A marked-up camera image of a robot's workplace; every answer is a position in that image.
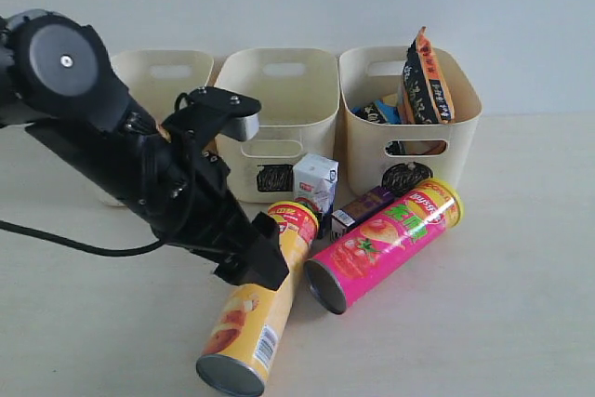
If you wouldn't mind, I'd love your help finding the purple drink carton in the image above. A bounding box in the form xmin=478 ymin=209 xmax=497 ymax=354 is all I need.
xmin=330 ymin=186 xmax=396 ymax=241

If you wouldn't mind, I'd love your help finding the yellow chips can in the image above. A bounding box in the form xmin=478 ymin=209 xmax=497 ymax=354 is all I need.
xmin=196 ymin=201 xmax=319 ymax=396

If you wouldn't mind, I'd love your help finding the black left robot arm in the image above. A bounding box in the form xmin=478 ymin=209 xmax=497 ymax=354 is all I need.
xmin=1 ymin=9 xmax=289 ymax=290

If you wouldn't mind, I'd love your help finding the white blue milk carton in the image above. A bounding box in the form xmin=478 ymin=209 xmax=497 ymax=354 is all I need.
xmin=293 ymin=153 xmax=338 ymax=225

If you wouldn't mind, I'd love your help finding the blue cookie bag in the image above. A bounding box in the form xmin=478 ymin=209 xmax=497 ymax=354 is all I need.
xmin=351 ymin=94 xmax=402 ymax=125

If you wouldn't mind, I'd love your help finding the cream bin circle mark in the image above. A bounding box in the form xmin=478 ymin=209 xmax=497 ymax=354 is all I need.
xmin=335 ymin=46 xmax=482 ymax=196

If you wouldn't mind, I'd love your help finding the pink chips can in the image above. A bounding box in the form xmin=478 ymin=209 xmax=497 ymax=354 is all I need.
xmin=304 ymin=179 xmax=464 ymax=314

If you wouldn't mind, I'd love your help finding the orange snack bag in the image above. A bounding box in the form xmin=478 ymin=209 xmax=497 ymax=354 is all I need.
xmin=397 ymin=26 xmax=456 ymax=125

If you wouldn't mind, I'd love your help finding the cream bin triangle mark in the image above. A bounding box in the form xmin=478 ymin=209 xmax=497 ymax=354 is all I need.
xmin=111 ymin=49 xmax=215 ymax=123

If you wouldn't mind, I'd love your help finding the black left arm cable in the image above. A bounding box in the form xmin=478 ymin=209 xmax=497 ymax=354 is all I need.
xmin=0 ymin=218 xmax=164 ymax=258

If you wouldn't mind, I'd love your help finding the cream bin square mark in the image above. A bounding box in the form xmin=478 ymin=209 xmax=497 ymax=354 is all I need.
xmin=215 ymin=48 xmax=340 ymax=203

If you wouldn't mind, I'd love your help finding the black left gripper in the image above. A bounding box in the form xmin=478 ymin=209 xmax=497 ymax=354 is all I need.
xmin=125 ymin=113 xmax=289 ymax=289

